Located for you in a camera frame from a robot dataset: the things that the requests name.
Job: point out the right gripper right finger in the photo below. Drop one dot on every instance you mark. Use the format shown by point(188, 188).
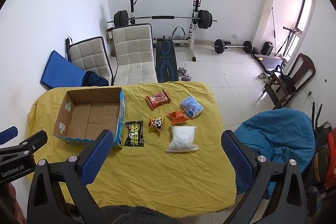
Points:
point(288, 201)

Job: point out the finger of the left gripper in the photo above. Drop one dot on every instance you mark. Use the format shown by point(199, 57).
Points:
point(8, 135)
point(29, 146)

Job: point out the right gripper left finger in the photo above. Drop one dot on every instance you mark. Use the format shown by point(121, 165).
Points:
point(46, 200)

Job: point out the white powder plastic bag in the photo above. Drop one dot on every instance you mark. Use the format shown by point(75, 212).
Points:
point(182, 139)

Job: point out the light blue tissue pack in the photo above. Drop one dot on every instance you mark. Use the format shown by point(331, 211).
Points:
point(191, 107)

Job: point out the orange snack packet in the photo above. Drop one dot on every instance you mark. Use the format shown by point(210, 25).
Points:
point(177, 117)

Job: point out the black yellow wipes packet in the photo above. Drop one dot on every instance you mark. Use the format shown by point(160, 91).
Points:
point(135, 134)

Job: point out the yellow panda snack packet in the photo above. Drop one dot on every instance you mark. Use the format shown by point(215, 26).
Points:
point(156, 124)

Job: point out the red floral snack packet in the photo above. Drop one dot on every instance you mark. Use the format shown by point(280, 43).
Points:
point(158, 99)

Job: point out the teal bean bag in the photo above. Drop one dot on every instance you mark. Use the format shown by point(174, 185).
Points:
point(279, 135)

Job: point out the open cardboard box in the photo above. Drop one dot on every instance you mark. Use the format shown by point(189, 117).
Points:
point(85, 113)

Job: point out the yellow tablecloth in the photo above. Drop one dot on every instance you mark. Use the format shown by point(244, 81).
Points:
point(182, 184)

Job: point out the blue foam mat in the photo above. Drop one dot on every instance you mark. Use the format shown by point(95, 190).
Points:
point(60, 73)

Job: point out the dark wooden chair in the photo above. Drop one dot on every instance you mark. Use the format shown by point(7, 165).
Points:
point(283, 87)

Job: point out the dark blue cloth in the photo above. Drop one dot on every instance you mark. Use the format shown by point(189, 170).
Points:
point(93, 79)

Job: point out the black treadmill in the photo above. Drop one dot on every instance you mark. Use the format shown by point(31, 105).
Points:
point(269, 62)

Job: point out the white padded chair left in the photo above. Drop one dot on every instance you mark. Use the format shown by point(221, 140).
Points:
point(90, 55)

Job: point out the white padded chair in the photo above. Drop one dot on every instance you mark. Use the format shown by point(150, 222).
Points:
point(90, 55)
point(133, 45)

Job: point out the chrome dumbbells on floor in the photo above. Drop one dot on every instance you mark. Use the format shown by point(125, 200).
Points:
point(183, 75)

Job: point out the barbell on floor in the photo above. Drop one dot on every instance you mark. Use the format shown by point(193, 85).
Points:
point(220, 46)

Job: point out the black blue workout bench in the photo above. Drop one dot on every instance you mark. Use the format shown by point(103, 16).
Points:
point(165, 61)

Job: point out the white padded chair right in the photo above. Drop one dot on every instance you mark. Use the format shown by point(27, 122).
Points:
point(133, 45)

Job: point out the barbell on rack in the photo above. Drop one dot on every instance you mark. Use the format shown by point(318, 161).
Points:
point(204, 20)

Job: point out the white bench press rack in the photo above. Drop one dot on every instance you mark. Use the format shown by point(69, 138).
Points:
point(190, 39)

